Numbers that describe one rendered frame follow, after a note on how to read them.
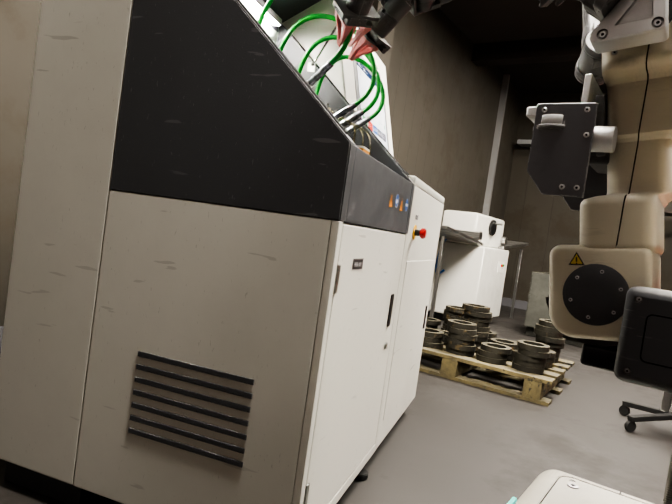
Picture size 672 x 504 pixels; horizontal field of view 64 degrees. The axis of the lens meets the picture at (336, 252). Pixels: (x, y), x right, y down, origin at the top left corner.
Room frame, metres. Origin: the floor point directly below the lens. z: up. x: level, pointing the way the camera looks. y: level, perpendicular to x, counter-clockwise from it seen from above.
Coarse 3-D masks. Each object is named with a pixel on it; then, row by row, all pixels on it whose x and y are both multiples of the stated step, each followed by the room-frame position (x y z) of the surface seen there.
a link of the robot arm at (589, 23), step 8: (584, 16) 1.29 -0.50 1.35; (584, 24) 1.28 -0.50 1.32; (592, 24) 1.25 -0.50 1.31; (584, 32) 1.27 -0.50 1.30; (584, 40) 1.27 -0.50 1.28; (584, 48) 1.21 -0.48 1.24; (592, 48) 1.19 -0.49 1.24; (592, 56) 1.20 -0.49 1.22; (600, 56) 1.19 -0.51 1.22; (576, 64) 1.27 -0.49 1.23; (576, 72) 1.27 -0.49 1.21; (600, 80) 1.25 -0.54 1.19
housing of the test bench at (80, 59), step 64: (64, 0) 1.34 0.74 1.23; (128, 0) 1.28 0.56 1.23; (64, 64) 1.34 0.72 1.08; (64, 128) 1.33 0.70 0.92; (64, 192) 1.32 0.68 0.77; (64, 256) 1.31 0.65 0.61; (64, 320) 1.31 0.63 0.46; (0, 384) 1.36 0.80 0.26; (64, 384) 1.30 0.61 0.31; (0, 448) 1.36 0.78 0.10; (64, 448) 1.29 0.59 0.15
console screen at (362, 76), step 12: (360, 72) 2.06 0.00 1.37; (360, 84) 2.04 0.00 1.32; (360, 96) 2.02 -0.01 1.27; (372, 96) 2.20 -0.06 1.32; (360, 108) 2.00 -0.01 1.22; (372, 108) 2.18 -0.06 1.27; (384, 108) 2.40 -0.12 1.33; (372, 120) 2.16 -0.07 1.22; (384, 120) 2.37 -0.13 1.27; (384, 132) 2.35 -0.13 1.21; (384, 144) 2.32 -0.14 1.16
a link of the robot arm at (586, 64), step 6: (582, 48) 1.23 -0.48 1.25; (582, 54) 1.23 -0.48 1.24; (582, 60) 1.23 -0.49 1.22; (588, 60) 1.22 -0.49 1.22; (594, 60) 1.20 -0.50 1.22; (600, 60) 1.20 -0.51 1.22; (582, 66) 1.24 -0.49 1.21; (588, 66) 1.23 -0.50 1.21; (594, 66) 1.20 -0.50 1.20; (600, 66) 1.21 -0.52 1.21; (582, 72) 1.25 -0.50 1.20; (588, 72) 1.24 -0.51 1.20; (594, 72) 1.23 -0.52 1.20; (600, 72) 1.23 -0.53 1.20
